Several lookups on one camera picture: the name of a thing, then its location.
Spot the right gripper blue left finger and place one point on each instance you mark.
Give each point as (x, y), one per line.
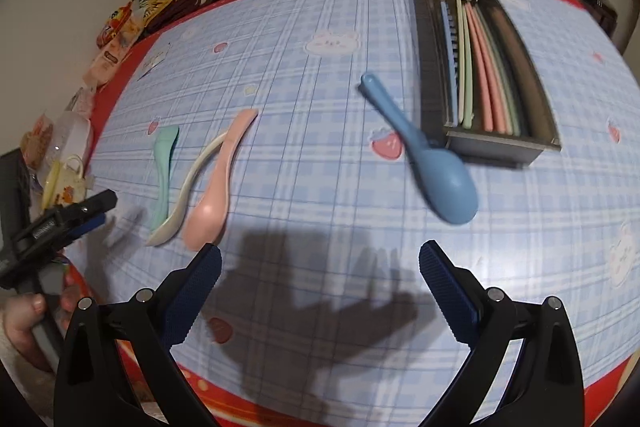
(181, 296)

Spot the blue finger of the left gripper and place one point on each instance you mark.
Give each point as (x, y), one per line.
(85, 228)

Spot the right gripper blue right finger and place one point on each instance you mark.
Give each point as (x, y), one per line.
(453, 292)

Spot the pink spoon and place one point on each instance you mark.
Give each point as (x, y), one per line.
(207, 219)

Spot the cream spoon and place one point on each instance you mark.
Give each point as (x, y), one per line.
(172, 224)

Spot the green spoon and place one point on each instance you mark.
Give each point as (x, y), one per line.
(162, 150)

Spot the blue spoon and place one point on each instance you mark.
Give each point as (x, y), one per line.
(443, 179)

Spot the pink chopstick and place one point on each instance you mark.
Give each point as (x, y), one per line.
(482, 80)
(498, 105)

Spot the cream chopstick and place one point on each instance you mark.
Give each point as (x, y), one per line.
(461, 57)

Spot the person's left hand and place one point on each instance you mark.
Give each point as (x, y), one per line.
(24, 312)

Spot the yellow cup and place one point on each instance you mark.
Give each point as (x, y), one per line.
(65, 184)

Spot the white paper label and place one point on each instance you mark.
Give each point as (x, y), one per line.
(152, 63)

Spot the red snack bag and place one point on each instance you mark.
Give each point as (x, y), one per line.
(113, 25)

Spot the black metal utensil tray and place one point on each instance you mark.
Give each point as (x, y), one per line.
(539, 132)

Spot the rice cooker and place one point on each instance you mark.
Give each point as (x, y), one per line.
(603, 12)

